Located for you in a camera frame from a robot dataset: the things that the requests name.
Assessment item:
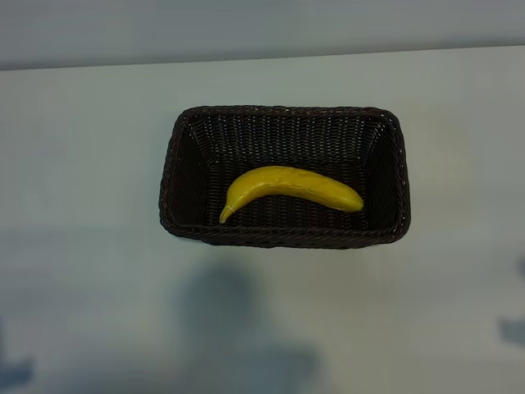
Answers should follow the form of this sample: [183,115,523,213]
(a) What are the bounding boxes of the dark brown woven basket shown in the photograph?
[157,104,412,250]

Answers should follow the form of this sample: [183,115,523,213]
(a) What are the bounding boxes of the yellow banana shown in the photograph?
[218,165,365,225]

